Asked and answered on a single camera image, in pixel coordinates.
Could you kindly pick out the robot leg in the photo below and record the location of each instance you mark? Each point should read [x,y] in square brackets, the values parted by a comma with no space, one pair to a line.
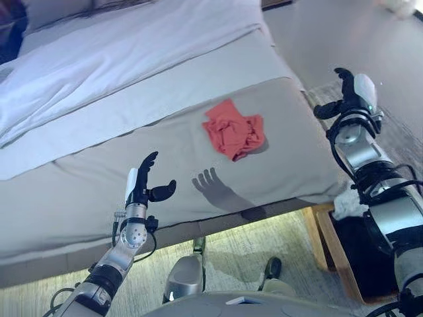
[185,277]
[277,284]

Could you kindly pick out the large grey striped rug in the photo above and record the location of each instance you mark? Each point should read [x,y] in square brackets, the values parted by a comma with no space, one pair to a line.
[231,244]

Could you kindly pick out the robot right leg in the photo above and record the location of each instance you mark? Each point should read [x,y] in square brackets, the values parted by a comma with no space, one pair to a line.
[277,284]

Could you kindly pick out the white printed garment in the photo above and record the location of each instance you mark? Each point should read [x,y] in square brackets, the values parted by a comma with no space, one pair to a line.
[347,204]

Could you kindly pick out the grey robot torso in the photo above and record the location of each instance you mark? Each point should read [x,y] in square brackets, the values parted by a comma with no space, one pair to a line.
[257,307]

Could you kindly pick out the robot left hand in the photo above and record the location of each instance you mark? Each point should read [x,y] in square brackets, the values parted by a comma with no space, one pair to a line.
[140,191]

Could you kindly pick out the white duvet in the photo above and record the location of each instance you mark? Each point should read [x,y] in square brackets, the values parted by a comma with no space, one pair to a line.
[132,49]

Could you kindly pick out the robot left leg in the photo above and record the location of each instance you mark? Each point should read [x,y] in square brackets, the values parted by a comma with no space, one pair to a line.
[185,277]

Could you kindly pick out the pale grey blanket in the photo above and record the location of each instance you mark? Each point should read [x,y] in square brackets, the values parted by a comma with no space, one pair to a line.
[165,99]

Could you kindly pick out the black garment with blue label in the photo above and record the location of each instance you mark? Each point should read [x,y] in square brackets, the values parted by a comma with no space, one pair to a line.
[357,257]

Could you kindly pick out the grey pillow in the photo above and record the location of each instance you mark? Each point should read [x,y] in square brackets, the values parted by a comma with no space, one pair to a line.
[56,13]

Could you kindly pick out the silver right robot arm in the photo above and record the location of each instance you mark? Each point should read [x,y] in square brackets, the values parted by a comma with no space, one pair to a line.
[383,204]

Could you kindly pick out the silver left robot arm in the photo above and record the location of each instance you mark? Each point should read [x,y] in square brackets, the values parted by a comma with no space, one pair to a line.
[119,257]

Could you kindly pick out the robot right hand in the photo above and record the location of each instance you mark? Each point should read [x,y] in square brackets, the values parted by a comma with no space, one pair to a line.
[363,95]

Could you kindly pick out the bed with beige bedspread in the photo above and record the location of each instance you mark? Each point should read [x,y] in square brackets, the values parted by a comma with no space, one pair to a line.
[99,204]

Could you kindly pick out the brown wooden basket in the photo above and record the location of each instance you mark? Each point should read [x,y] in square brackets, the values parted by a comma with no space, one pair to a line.
[333,257]

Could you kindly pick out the orange garment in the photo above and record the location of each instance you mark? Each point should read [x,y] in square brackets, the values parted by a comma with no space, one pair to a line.
[231,128]

